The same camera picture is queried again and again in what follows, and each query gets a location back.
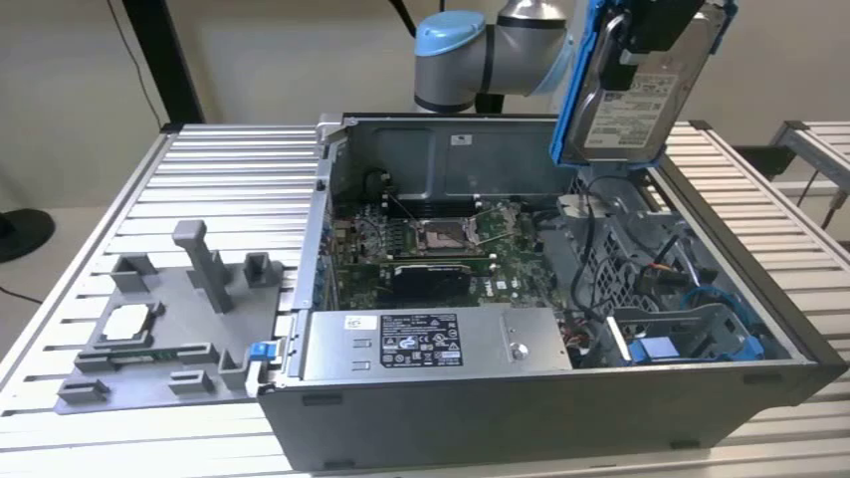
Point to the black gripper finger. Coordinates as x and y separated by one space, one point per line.
625 74

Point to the hard disk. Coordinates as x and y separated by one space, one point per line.
639 114

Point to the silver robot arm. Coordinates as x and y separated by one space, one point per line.
458 70

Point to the metal disk bay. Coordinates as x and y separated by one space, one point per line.
691 318

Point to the black box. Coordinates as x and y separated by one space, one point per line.
764 159

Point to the slatted metal side table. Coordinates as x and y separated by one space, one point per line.
824 144

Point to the black RAM slot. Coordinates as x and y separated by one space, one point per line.
432 202

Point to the perforated metal drive cage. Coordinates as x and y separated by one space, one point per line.
619 279

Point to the green motherboard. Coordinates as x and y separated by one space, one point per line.
519 269

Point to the thin metal locking lever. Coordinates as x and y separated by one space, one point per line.
406 208

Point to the CPU socket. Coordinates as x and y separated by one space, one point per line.
442 236

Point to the expansion slot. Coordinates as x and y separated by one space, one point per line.
438 257

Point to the black graphics card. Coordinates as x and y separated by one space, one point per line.
432 284

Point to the silver power supply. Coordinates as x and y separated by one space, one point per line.
333 348

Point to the dark grey PC case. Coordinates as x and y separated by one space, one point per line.
465 423

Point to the blue case latch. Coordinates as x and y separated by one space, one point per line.
261 351

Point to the grey plastic parts rack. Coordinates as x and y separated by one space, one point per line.
186 318

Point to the silver CPU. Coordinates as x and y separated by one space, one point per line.
130 321

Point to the black round stand base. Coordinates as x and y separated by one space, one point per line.
27 234

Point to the blue plastic bracket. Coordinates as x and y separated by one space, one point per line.
655 351

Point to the black upright post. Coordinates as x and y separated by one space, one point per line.
166 60

